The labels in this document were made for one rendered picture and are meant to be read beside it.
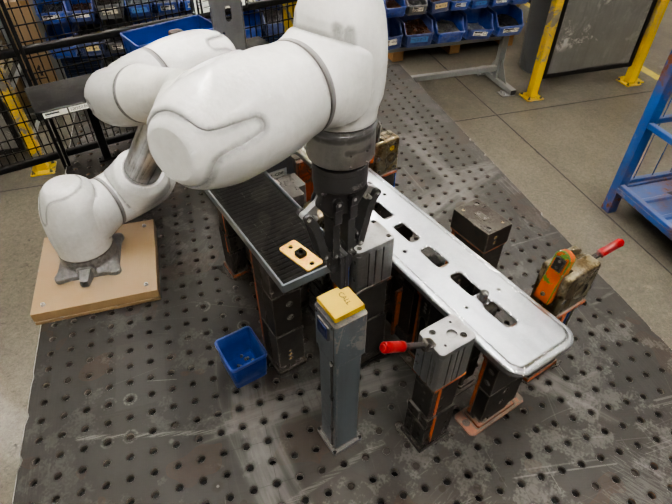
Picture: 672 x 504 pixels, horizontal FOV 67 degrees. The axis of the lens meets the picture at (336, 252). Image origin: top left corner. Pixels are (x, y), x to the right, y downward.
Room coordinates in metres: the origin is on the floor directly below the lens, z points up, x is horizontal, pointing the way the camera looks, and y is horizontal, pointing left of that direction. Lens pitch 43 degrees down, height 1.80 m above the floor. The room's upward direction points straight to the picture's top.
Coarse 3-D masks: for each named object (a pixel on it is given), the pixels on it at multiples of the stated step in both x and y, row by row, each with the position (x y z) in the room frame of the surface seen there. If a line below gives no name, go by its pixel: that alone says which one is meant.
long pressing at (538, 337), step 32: (384, 192) 1.10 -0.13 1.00; (384, 224) 0.97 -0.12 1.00; (416, 224) 0.97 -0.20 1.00; (416, 256) 0.85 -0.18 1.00; (448, 256) 0.85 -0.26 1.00; (416, 288) 0.76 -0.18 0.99; (448, 288) 0.75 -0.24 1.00; (480, 288) 0.75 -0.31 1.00; (512, 288) 0.75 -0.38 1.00; (480, 320) 0.66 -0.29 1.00; (544, 320) 0.66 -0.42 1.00; (512, 352) 0.59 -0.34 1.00; (544, 352) 0.59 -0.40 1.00
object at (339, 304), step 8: (336, 288) 0.60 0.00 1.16; (344, 288) 0.60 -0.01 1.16; (320, 296) 0.58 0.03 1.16; (328, 296) 0.58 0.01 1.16; (336, 296) 0.58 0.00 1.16; (344, 296) 0.58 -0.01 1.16; (352, 296) 0.58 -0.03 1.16; (320, 304) 0.57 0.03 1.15; (328, 304) 0.57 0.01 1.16; (336, 304) 0.57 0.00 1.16; (344, 304) 0.57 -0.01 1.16; (352, 304) 0.57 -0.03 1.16; (360, 304) 0.57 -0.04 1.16; (328, 312) 0.55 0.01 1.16; (336, 312) 0.55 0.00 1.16; (344, 312) 0.55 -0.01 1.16; (352, 312) 0.55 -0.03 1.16; (336, 320) 0.54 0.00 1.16
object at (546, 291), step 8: (560, 256) 0.75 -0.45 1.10; (568, 256) 0.74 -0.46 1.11; (552, 264) 0.75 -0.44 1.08; (560, 264) 0.74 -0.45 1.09; (568, 264) 0.73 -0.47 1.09; (552, 272) 0.75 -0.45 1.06; (560, 272) 0.74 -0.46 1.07; (568, 272) 0.74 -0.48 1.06; (544, 280) 0.75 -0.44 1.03; (552, 280) 0.74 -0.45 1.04; (560, 280) 0.73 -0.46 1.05; (544, 288) 0.74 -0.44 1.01; (552, 288) 0.73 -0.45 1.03; (536, 296) 0.74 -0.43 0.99; (544, 296) 0.73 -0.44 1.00; (552, 296) 0.72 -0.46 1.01
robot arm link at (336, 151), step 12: (324, 132) 0.53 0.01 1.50; (360, 132) 0.53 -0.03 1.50; (372, 132) 0.55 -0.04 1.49; (312, 144) 0.54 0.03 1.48; (324, 144) 0.53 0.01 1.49; (336, 144) 0.53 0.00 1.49; (348, 144) 0.53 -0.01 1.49; (360, 144) 0.53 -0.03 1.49; (372, 144) 0.55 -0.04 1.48; (312, 156) 0.54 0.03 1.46; (324, 156) 0.53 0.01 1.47; (336, 156) 0.53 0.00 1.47; (348, 156) 0.53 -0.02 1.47; (360, 156) 0.54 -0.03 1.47; (372, 156) 0.55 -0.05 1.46; (336, 168) 0.53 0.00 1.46; (348, 168) 0.53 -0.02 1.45
